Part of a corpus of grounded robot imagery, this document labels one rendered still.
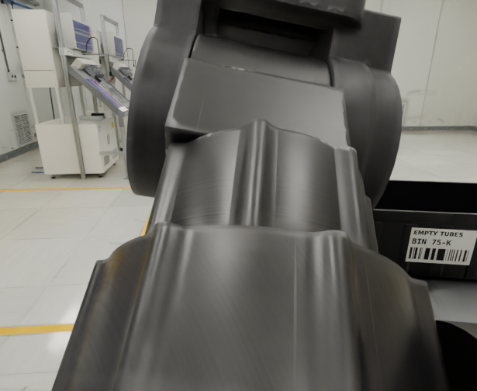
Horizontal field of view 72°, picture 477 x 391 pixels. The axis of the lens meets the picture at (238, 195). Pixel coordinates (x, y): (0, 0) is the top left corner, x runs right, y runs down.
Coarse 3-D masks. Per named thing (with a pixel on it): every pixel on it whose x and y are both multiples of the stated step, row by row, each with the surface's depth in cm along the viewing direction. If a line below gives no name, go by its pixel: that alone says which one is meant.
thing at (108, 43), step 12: (96, 36) 460; (108, 36) 470; (120, 36) 523; (96, 48) 465; (108, 48) 475; (120, 48) 511; (96, 60) 470; (108, 60) 467; (120, 60) 505; (132, 60) 506; (108, 72) 473; (120, 72) 504; (132, 84) 502; (84, 96) 486; (108, 108) 538; (120, 132) 506; (120, 144) 512
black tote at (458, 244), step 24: (384, 192) 66; (408, 192) 66; (432, 192) 65; (456, 192) 65; (384, 216) 51; (408, 216) 50; (432, 216) 50; (456, 216) 50; (384, 240) 52; (408, 240) 52; (432, 240) 51; (456, 240) 51; (408, 264) 53; (432, 264) 53; (456, 264) 52
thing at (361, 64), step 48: (192, 0) 13; (240, 0) 13; (288, 0) 13; (336, 0) 13; (144, 48) 12; (192, 48) 13; (288, 48) 17; (336, 48) 14; (384, 48) 14; (144, 96) 12; (384, 96) 13; (144, 144) 12; (384, 144) 12; (144, 192) 14
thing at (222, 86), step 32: (192, 64) 11; (224, 64) 12; (256, 64) 13; (288, 64) 13; (320, 64) 13; (192, 96) 10; (224, 96) 10; (256, 96) 10; (288, 96) 10; (320, 96) 11; (192, 128) 9; (224, 128) 9; (288, 128) 10; (320, 128) 10
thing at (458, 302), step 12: (420, 276) 55; (432, 288) 52; (444, 288) 52; (456, 288) 52; (468, 288) 52; (432, 300) 49; (444, 300) 49; (456, 300) 49; (468, 300) 49; (444, 312) 46; (456, 312) 46; (468, 312) 46
